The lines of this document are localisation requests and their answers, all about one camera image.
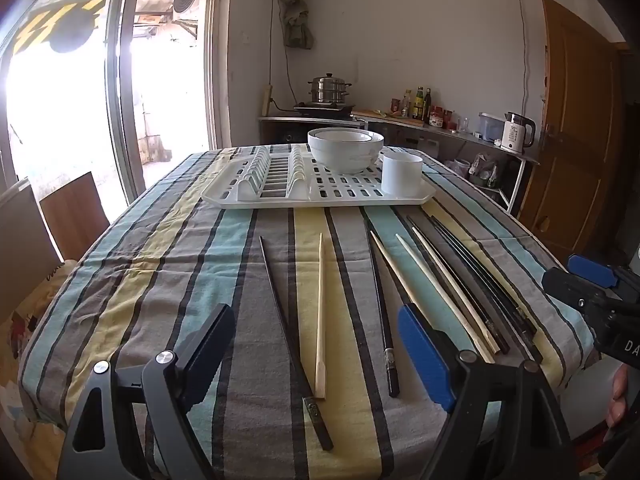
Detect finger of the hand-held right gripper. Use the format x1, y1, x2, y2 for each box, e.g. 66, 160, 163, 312
567, 254, 640, 302
542, 267, 627, 333

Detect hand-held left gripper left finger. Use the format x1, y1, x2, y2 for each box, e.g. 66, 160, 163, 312
57, 304, 236, 480

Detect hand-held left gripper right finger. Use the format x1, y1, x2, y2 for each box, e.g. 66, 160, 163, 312
397, 304, 578, 480

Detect black chopstick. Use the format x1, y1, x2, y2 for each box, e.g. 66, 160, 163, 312
259, 236, 335, 452
366, 230, 401, 398
432, 221, 545, 364
406, 215, 511, 355
429, 215, 540, 337

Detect beige wooden chopstick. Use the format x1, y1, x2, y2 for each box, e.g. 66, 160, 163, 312
314, 232, 327, 401
369, 230, 496, 365
395, 232, 498, 358
411, 226, 502, 352

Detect white cup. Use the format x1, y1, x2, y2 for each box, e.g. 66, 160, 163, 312
381, 152, 424, 197

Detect person's right hand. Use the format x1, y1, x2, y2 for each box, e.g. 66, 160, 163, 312
604, 360, 631, 428

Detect striped tablecloth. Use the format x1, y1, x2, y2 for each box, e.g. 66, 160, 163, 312
17, 146, 596, 480

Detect wooden door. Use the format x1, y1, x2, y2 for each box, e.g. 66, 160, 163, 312
517, 0, 627, 261

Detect plastic bags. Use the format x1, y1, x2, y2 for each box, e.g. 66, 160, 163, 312
452, 154, 501, 189

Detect white electric kettle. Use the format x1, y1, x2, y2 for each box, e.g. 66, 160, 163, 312
501, 111, 536, 154

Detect water filter jug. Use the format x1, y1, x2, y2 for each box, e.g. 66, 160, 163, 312
477, 112, 506, 142

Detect printed cushion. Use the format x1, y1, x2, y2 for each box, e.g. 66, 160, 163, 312
0, 259, 78, 461

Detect steel shelf table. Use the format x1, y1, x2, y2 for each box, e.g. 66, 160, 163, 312
352, 112, 541, 213

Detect white plastic dish rack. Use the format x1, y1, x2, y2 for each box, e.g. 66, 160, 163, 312
200, 143, 437, 209

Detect wooden chair back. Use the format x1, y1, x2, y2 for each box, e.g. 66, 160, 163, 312
39, 171, 111, 261

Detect large white bowl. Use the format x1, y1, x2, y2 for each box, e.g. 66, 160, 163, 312
307, 128, 385, 173

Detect small white bowl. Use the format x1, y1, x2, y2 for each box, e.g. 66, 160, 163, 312
312, 129, 374, 144

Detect steel kitchen counter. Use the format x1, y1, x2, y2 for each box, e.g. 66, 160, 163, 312
258, 112, 367, 150

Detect wooden cutting board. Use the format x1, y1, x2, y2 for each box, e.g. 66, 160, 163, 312
366, 108, 426, 126

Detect black induction cooker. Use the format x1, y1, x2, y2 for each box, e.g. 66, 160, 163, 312
293, 101, 356, 114

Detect sliding glass door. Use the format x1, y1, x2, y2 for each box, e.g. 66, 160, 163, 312
102, 0, 232, 202

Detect steel steamer pot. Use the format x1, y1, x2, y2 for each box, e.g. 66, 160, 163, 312
307, 73, 352, 106

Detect tied beige curtain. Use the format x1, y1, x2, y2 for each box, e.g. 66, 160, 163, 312
277, 0, 315, 51

